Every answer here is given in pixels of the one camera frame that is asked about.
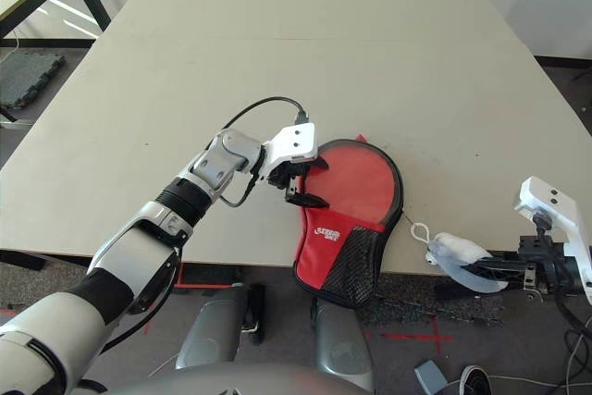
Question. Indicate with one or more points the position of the grey robot left leg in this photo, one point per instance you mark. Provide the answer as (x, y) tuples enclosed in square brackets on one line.
[(208, 330)]

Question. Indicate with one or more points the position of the grey floor pedal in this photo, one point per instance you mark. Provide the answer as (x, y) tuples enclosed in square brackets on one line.
[(430, 376)]

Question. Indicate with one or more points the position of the grey robot torso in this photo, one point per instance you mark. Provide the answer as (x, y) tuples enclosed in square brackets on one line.
[(231, 383)]

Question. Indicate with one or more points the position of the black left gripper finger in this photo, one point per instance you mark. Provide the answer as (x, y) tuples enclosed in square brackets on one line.
[(307, 201), (318, 164)]

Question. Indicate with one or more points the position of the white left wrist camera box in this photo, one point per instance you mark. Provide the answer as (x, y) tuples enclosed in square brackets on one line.
[(296, 140)]

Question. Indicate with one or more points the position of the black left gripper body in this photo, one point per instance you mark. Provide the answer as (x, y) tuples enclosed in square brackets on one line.
[(287, 175)]

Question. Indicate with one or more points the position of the black shoe white sole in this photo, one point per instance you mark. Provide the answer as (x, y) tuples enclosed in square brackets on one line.
[(478, 383)]

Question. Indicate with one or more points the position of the dark foam puzzle mat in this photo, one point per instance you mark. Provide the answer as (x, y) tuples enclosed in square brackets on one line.
[(28, 76)]

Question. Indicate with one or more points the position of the grey robot leg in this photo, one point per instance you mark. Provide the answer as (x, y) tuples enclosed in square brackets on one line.
[(340, 344), (208, 330)]

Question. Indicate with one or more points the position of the red and black paddle case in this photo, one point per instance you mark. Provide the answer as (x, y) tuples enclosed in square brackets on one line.
[(324, 256)]

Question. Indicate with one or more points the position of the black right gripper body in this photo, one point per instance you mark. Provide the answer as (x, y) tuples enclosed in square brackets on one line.
[(536, 265)]

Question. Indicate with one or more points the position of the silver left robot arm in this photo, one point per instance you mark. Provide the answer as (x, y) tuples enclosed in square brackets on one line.
[(152, 238)]

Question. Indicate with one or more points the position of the grey robot right leg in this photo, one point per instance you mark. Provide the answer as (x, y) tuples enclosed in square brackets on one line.
[(340, 344)]

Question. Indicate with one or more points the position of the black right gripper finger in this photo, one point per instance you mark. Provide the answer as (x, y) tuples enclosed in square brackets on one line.
[(501, 274), (506, 256)]

